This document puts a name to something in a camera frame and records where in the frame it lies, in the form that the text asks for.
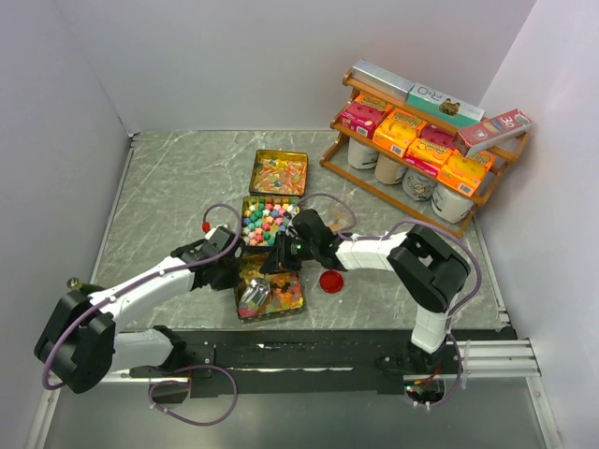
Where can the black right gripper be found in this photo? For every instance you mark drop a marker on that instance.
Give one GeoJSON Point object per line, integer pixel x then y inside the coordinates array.
{"type": "Point", "coordinates": [279, 261]}

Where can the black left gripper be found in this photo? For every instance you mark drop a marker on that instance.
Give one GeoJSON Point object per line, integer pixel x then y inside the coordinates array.
{"type": "Point", "coordinates": [231, 280]}

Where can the gold tin of star candies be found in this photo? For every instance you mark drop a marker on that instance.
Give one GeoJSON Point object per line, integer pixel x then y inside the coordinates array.
{"type": "Point", "coordinates": [263, 217]}

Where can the silver metal scoop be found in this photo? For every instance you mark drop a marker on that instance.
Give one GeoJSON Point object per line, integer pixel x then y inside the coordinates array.
{"type": "Point", "coordinates": [256, 293]}

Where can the gold tin of gummy candies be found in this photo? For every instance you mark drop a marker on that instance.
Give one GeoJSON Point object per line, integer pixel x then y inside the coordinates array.
{"type": "Point", "coordinates": [286, 292]}

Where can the clear glass jar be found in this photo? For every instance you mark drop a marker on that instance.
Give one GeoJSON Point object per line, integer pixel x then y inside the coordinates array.
{"type": "Point", "coordinates": [338, 217]}

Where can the gold tin of stick candies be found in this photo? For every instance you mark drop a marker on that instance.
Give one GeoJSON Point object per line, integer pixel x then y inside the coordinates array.
{"type": "Point", "coordinates": [279, 173]}

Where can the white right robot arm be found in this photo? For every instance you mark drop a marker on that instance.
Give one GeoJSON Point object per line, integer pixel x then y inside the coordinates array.
{"type": "Point", "coordinates": [432, 272]}

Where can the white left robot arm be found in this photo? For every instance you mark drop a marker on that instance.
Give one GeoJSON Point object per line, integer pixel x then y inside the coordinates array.
{"type": "Point", "coordinates": [85, 338]}

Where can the red jar lid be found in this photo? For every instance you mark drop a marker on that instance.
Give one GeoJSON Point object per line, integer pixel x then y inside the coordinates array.
{"type": "Point", "coordinates": [331, 281]}

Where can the beige cup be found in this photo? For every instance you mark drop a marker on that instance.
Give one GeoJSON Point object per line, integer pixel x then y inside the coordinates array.
{"type": "Point", "coordinates": [388, 171]}

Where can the green champagne bottle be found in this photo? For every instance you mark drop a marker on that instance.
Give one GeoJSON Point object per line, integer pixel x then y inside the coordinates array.
{"type": "Point", "coordinates": [85, 288]}

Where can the monkey print cup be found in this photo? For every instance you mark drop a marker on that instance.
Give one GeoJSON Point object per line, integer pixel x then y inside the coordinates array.
{"type": "Point", "coordinates": [417, 186]}

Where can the white printed cup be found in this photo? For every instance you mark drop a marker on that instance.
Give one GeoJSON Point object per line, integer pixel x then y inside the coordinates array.
{"type": "Point", "coordinates": [449, 205]}

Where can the pink orange sponge box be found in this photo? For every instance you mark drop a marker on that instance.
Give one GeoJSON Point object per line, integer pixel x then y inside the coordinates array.
{"type": "Point", "coordinates": [430, 151]}

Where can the silver long box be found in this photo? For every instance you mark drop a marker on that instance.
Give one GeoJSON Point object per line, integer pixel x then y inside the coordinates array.
{"type": "Point", "coordinates": [382, 79]}

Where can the orange yellow sponge box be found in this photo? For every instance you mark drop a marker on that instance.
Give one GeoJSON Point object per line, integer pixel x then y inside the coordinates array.
{"type": "Point", "coordinates": [465, 174]}

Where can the teal cat box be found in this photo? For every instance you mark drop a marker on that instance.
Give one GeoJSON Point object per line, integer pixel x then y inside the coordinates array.
{"type": "Point", "coordinates": [444, 107]}

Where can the red long box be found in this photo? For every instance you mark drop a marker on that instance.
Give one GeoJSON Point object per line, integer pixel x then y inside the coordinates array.
{"type": "Point", "coordinates": [491, 132]}

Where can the wooden two-tier shelf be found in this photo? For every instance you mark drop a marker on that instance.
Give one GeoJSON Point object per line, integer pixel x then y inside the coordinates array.
{"type": "Point", "coordinates": [335, 159]}

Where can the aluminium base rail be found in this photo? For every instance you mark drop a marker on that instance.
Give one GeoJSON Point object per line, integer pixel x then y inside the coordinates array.
{"type": "Point", "coordinates": [480, 359]}

